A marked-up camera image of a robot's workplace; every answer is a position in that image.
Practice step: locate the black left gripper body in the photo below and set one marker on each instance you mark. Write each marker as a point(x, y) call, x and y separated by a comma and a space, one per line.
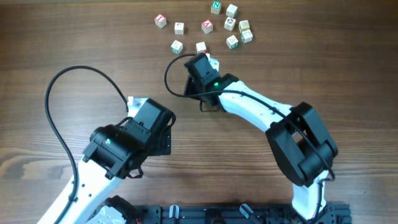
point(166, 140)

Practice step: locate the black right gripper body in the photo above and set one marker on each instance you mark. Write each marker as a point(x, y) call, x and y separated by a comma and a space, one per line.
point(194, 87)

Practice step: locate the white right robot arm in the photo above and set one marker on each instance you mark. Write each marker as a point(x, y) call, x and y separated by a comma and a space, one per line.
point(302, 146)

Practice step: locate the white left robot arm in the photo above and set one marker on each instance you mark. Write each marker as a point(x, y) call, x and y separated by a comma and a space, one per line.
point(112, 153)

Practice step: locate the white red Y block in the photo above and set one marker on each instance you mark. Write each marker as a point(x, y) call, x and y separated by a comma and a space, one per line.
point(201, 47)

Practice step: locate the white green Z block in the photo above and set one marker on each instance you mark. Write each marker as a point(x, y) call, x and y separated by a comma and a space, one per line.
point(176, 47)

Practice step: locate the white green E block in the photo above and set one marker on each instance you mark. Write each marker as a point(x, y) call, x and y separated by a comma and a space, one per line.
point(232, 42)

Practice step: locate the red A letter block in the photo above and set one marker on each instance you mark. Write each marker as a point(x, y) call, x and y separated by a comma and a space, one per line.
point(207, 26)

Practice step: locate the white 8 number block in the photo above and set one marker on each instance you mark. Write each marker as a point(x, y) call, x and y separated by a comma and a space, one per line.
point(246, 36)

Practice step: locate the cream yellow-sided block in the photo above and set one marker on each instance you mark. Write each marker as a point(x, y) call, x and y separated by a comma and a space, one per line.
point(243, 26)

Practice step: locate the red I letter block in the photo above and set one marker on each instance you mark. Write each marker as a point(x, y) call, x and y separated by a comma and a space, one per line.
point(160, 20)

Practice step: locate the green N letter block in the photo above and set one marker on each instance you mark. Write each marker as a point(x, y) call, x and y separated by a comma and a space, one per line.
point(216, 7)

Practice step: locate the white green-sided block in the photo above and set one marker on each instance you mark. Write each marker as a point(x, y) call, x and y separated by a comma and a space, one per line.
point(231, 11)

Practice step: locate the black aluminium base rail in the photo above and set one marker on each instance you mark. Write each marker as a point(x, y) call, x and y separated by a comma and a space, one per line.
point(276, 213)

